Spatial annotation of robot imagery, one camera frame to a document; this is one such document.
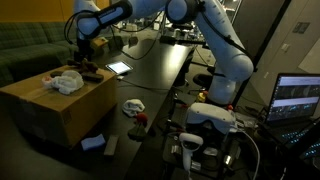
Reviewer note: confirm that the tablet with lit screen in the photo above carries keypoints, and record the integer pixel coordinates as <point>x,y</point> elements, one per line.
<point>119,67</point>

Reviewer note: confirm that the plaid green sofa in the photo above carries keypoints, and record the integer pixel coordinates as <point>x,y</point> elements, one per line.
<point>26,43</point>

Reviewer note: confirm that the blue sponge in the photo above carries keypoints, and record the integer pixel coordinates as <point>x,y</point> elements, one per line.
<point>93,142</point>

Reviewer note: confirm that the yellow rubber duck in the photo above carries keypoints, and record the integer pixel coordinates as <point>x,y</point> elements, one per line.
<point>201,97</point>

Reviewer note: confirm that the white VR headset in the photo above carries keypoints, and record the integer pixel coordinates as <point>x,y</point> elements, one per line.
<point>210,115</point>

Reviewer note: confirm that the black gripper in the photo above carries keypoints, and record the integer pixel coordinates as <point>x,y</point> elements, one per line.
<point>85,45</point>

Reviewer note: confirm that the large cardboard box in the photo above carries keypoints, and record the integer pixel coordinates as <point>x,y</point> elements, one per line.
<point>40,113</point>

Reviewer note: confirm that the crumpled white cloth red mark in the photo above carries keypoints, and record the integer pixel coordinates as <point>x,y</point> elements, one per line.
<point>68,83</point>

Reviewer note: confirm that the white wall sheet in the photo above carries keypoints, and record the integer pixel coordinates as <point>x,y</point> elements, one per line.
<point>311,61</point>

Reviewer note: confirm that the laptop with dark interface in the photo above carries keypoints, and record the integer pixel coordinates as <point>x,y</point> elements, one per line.
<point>293,96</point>

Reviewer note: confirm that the small cardboard box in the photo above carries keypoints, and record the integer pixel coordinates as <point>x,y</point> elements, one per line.
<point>100,42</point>

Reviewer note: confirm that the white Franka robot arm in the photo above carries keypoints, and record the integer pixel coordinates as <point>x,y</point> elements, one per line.
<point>226,60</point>

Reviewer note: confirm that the white VR controller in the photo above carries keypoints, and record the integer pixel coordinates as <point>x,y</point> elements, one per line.
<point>190,141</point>

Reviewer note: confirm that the thick black foam block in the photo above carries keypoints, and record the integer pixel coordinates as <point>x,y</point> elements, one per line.
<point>93,77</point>

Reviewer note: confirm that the white wall switch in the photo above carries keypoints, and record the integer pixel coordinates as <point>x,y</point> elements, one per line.
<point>285,47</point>

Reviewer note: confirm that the large white towel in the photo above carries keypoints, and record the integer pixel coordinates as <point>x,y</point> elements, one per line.
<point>133,107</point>

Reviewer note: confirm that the grey wall panel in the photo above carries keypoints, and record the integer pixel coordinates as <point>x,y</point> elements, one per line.
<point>301,27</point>

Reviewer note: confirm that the black stool seat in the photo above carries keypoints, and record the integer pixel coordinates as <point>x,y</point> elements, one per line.
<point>203,80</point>

